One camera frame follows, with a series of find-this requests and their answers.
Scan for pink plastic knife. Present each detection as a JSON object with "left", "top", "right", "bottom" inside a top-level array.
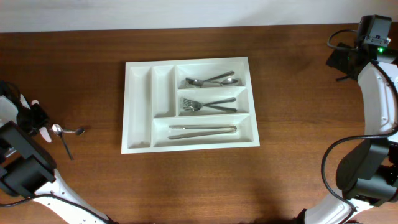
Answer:
[{"left": 31, "top": 100, "right": 52, "bottom": 143}]

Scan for steel spoon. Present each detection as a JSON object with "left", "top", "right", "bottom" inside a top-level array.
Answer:
[
  {"left": 185, "top": 71, "right": 235, "bottom": 87},
  {"left": 203, "top": 78, "right": 239, "bottom": 86}
]

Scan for long steel tongs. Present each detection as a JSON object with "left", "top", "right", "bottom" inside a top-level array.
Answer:
[{"left": 168, "top": 125, "right": 238, "bottom": 140}]

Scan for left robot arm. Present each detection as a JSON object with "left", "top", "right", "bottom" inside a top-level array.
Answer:
[{"left": 1, "top": 81, "right": 113, "bottom": 224}]

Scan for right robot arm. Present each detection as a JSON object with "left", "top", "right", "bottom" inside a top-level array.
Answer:
[{"left": 292, "top": 15, "right": 397, "bottom": 223}]

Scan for small steel teaspoon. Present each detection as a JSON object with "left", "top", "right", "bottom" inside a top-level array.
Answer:
[{"left": 52, "top": 124, "right": 74, "bottom": 161}]

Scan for small dark steel fork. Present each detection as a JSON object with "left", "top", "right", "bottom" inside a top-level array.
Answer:
[{"left": 63, "top": 128, "right": 85, "bottom": 136}]

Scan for white plastic cutlery tray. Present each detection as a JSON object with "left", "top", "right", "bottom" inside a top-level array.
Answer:
[{"left": 121, "top": 57, "right": 260, "bottom": 154}]

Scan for steel fork in tray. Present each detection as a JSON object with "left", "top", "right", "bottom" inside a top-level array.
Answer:
[{"left": 182, "top": 105, "right": 237, "bottom": 113}]

